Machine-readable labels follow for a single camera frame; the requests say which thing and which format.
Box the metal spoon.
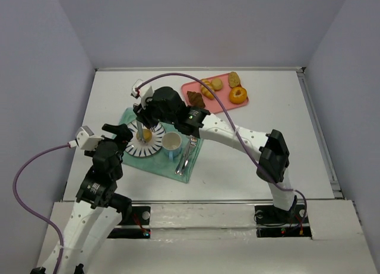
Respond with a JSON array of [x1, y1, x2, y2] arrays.
[[175, 137, 197, 173]]

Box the blue striped white plate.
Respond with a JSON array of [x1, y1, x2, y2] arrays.
[[125, 120, 166, 158]]

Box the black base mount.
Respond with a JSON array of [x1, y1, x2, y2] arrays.
[[254, 205, 312, 238], [108, 206, 151, 239]]

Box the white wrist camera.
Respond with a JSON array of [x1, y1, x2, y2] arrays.
[[74, 126, 103, 151], [131, 79, 154, 109]]

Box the metal tongs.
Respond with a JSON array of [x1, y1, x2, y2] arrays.
[[137, 121, 153, 145]]

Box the pink tray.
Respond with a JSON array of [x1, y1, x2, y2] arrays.
[[181, 72, 249, 119]]

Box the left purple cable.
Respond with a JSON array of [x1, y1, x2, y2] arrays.
[[12, 142, 78, 274]]

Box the small round bun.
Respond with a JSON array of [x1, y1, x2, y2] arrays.
[[211, 78, 224, 91]]

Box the yellow ridged bread roll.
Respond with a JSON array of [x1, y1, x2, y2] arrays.
[[200, 79, 214, 100]]

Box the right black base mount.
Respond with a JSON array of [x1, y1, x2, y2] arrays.
[[254, 205, 312, 238]]

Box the metal knife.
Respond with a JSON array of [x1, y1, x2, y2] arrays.
[[175, 140, 191, 174]]

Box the brown croissant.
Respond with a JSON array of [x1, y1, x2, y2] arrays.
[[187, 91, 205, 109]]

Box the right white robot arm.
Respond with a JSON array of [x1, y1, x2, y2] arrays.
[[131, 85, 297, 216]]

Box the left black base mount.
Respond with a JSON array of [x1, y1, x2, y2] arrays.
[[108, 206, 151, 239]]

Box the oval seeded bread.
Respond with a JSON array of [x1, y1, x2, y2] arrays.
[[227, 72, 241, 88]]

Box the orange donut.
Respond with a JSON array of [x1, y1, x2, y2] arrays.
[[229, 86, 248, 104]]

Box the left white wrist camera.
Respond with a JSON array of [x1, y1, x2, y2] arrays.
[[74, 126, 103, 151]]

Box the blue mug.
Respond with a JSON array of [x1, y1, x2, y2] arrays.
[[161, 132, 182, 161]]

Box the teal cloth mat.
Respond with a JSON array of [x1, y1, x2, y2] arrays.
[[118, 107, 207, 184]]

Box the round golden bun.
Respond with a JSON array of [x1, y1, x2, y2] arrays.
[[136, 129, 153, 142]]

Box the metal fork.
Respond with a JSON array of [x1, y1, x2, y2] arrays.
[[178, 136, 199, 176]]

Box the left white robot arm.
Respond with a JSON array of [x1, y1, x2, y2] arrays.
[[32, 124, 133, 273]]

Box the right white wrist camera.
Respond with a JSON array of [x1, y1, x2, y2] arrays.
[[131, 79, 154, 109]]

